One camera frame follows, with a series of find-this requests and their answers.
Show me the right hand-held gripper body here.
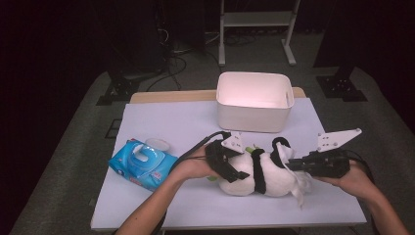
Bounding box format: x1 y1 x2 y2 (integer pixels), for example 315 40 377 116
302 127 363 179

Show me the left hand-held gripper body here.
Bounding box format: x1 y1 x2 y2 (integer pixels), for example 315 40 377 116
205 131 246 176

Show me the white wet wipe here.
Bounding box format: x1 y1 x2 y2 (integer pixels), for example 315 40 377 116
278 143 314 209

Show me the panda plush toy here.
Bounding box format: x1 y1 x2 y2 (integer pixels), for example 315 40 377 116
207 136 312 199

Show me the white plastic storage box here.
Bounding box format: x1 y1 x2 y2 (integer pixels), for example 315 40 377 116
215 70 296 134

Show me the blue wet wipes pack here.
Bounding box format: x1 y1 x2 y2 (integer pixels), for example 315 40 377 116
108 136 180 193

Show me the person's left hand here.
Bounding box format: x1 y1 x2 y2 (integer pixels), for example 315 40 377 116
169 145 217 181

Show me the person's right hand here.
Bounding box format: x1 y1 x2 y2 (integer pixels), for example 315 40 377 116
314 160 377 201

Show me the black stand base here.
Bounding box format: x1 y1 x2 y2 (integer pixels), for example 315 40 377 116
96 70 141 107
315 66 369 103

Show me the dark floor socket plate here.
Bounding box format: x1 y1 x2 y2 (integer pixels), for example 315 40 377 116
105 118 123 140

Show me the white metal stand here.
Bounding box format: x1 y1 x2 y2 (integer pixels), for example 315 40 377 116
218 0 301 68

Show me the left hand-held gripper cable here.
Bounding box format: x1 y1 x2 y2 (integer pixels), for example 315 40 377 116
169 130 232 174

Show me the hand-held gripper cable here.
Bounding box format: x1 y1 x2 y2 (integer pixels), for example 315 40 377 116
169 130 232 174
342 150 382 235

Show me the right hand-held gripper cable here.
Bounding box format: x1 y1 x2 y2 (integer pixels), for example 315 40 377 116
342 150 382 235

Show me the black floor cable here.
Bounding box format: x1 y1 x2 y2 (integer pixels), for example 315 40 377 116
145 55 189 93

